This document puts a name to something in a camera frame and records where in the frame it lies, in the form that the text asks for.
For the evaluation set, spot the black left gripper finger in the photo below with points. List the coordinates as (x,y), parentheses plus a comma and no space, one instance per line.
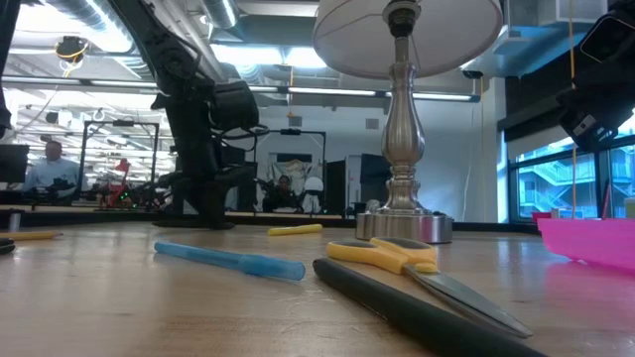
(184,198)
(209,198)

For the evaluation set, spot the blue pen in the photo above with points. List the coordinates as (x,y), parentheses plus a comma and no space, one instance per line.
(233,260)

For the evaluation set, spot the yellow highlighter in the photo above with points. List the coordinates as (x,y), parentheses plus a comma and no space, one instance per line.
(295,230)

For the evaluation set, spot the light wooden pencil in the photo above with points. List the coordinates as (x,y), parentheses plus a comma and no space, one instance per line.
(30,236)

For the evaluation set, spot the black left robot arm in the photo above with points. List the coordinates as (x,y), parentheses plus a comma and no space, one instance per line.
(164,49)

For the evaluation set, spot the grey partition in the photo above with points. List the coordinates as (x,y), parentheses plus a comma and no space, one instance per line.
(230,198)

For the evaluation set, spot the red machine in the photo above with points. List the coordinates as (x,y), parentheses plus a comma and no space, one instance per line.
(121,165)

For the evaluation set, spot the person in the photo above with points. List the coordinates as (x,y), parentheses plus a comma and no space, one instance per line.
(283,193)
(49,171)

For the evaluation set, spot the white air unit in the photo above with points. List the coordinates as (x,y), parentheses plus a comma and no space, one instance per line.
(536,44)

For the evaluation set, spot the beige draped cloth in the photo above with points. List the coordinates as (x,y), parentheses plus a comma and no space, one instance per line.
(297,168)

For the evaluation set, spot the window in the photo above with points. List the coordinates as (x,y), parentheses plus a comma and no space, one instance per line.
(546,188)

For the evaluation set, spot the white round object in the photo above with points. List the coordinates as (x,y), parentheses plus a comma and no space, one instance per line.
(313,184)

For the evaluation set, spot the pale green container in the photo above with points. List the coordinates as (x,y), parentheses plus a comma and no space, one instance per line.
(630,208)

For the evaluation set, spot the red bin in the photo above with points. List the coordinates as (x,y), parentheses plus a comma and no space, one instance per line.
(540,217)

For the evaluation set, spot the long ceiling light bar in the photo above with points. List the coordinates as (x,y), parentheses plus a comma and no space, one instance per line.
(322,91)

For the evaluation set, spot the pink plastic bin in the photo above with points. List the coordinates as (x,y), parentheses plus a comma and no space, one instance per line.
(590,243)

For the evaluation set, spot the dark screen panel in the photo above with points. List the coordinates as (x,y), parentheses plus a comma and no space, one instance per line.
(369,173)

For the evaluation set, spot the black monitor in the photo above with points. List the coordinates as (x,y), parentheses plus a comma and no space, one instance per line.
(12,163)

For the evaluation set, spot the silver table lamp white shade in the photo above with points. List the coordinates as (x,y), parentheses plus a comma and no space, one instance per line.
(402,129)

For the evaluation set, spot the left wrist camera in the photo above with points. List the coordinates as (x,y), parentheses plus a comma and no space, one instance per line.
(235,106)

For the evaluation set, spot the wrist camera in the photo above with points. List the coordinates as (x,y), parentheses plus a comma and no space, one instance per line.
(235,106)
(602,39)

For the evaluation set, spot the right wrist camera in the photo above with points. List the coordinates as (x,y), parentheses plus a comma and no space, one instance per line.
(602,39)

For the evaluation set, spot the black rig frame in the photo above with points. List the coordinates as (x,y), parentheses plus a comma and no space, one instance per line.
(290,132)
(124,123)

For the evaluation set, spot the black aluminium table frame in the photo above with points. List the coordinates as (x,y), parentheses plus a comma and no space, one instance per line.
(99,219)

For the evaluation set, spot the round metal ventilation duct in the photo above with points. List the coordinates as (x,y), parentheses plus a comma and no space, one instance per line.
(220,12)

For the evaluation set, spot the black security camera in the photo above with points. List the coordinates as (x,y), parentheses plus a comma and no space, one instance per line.
(472,74)

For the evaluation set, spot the black ceiling dome camera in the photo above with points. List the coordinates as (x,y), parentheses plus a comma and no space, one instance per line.
(72,48)

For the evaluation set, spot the small grey metal post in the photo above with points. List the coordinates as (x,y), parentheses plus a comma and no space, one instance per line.
(14,222)

